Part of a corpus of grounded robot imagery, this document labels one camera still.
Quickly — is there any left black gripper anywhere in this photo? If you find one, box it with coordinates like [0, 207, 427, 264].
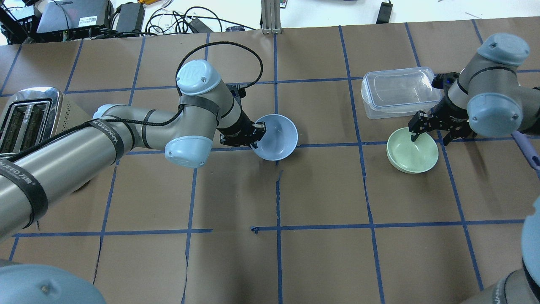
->
[219, 119, 267, 150]

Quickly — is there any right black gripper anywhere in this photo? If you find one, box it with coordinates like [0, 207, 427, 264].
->
[408, 100, 476, 147]

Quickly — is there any blue bowl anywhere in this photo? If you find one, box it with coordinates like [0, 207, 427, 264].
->
[254, 114, 298, 161]

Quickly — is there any green bowl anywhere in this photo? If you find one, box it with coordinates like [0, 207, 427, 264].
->
[386, 128, 439, 174]

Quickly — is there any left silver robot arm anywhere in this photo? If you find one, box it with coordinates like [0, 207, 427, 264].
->
[1, 60, 259, 240]

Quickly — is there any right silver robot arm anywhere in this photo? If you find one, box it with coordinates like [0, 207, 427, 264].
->
[408, 33, 540, 304]

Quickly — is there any clear plastic container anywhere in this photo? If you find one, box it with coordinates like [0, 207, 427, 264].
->
[361, 67, 442, 119]

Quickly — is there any black power adapter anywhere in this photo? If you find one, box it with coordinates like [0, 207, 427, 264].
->
[375, 1, 393, 24]

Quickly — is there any black power brick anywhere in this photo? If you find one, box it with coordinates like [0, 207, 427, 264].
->
[114, 3, 145, 33]

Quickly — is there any black computer box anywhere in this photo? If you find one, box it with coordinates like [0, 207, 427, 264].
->
[37, 0, 113, 34]

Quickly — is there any cream silver toaster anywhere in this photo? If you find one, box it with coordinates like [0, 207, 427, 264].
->
[0, 87, 92, 158]

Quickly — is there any aluminium frame post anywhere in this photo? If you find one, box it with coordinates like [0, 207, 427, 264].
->
[260, 0, 282, 35]

